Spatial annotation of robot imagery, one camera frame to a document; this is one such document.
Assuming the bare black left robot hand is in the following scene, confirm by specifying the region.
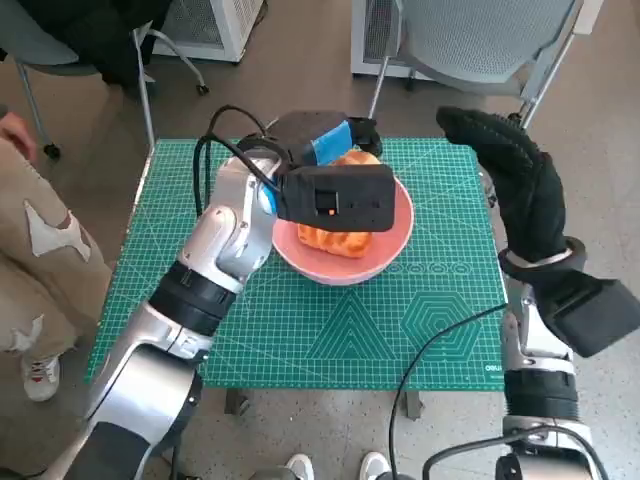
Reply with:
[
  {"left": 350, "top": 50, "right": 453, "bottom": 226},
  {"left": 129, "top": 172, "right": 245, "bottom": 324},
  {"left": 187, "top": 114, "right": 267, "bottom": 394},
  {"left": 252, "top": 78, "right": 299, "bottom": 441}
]
[{"left": 274, "top": 110, "right": 384, "bottom": 169}]

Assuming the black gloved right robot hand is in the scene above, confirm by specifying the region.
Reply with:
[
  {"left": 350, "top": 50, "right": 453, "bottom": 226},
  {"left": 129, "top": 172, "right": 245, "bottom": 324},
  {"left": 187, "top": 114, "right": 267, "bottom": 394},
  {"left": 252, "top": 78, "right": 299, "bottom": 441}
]
[{"left": 435, "top": 105, "right": 569, "bottom": 266}]

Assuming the round pale bread bun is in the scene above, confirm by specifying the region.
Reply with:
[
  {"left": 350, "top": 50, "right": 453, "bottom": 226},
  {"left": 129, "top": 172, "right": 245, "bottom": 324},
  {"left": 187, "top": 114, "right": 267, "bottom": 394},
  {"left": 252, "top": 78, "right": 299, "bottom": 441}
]
[{"left": 332, "top": 152, "right": 381, "bottom": 169}]

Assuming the glazed braided bread loaf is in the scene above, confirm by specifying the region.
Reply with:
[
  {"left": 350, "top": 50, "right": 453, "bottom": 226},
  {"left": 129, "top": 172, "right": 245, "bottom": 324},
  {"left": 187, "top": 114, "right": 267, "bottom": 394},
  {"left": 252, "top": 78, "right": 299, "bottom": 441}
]
[{"left": 298, "top": 223, "right": 374, "bottom": 260}]

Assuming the pink bowl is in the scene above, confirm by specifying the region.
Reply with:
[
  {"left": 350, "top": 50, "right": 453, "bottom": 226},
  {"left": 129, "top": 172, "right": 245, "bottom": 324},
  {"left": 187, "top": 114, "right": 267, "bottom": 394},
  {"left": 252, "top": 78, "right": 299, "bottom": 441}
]
[{"left": 269, "top": 154, "right": 415, "bottom": 286}]

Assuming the white mesh cabinet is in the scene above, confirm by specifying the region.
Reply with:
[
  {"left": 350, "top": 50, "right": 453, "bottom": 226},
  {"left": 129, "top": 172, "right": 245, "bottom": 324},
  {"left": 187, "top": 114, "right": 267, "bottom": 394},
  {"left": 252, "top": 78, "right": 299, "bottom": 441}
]
[
  {"left": 152, "top": 0, "right": 266, "bottom": 64},
  {"left": 350, "top": 0, "right": 426, "bottom": 80}
]

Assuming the grey mesh chair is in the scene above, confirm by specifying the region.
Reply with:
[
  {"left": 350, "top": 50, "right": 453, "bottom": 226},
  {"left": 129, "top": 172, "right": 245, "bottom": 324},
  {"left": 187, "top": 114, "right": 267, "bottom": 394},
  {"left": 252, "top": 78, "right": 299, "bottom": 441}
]
[{"left": 362, "top": 0, "right": 596, "bottom": 131}]

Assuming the green cutting mat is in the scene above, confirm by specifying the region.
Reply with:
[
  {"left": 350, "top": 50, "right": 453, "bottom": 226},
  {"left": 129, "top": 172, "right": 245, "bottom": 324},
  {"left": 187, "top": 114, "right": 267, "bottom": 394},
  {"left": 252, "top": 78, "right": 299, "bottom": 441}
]
[{"left": 88, "top": 138, "right": 509, "bottom": 392}]

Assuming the grey table foot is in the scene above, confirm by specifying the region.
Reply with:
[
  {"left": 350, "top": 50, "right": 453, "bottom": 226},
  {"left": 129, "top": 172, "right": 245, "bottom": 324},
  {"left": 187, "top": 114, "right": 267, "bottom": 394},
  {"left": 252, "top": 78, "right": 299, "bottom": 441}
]
[
  {"left": 402, "top": 390, "right": 425, "bottom": 420},
  {"left": 223, "top": 389, "right": 250, "bottom": 416}
]

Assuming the teal seat chair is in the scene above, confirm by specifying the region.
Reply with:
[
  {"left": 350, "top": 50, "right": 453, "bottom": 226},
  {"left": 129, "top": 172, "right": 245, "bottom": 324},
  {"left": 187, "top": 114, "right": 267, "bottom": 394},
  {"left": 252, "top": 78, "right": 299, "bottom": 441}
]
[{"left": 0, "top": 0, "right": 211, "bottom": 159}]

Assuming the white shoe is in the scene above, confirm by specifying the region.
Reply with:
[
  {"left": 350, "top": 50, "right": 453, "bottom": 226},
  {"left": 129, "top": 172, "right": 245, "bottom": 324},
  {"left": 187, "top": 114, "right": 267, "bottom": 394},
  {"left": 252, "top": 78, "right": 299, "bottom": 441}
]
[
  {"left": 358, "top": 451, "right": 389, "bottom": 480},
  {"left": 285, "top": 453, "right": 315, "bottom": 480}
]

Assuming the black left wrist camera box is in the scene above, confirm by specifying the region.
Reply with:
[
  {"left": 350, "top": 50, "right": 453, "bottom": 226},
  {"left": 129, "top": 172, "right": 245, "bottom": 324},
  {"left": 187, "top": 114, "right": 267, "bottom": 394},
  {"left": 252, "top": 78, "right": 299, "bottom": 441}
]
[{"left": 275, "top": 163, "right": 396, "bottom": 234}]

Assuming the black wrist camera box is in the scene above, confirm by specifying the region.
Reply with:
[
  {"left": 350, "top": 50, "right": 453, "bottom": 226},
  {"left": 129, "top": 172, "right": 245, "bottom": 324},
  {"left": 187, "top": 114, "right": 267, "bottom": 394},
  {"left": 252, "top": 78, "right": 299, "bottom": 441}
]
[
  {"left": 275, "top": 163, "right": 396, "bottom": 234},
  {"left": 547, "top": 277, "right": 640, "bottom": 357}
]

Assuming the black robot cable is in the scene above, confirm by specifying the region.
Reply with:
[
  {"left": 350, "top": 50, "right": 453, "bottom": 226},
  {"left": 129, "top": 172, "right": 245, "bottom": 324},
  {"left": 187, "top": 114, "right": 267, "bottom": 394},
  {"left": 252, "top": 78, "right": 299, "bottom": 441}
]
[
  {"left": 389, "top": 304, "right": 507, "bottom": 480},
  {"left": 169, "top": 104, "right": 289, "bottom": 480},
  {"left": 422, "top": 429, "right": 609, "bottom": 480}
]

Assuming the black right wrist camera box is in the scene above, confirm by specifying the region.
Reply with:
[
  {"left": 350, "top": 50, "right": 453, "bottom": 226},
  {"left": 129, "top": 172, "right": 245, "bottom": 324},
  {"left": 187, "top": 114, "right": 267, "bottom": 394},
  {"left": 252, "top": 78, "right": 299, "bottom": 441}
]
[{"left": 547, "top": 277, "right": 640, "bottom": 357}]

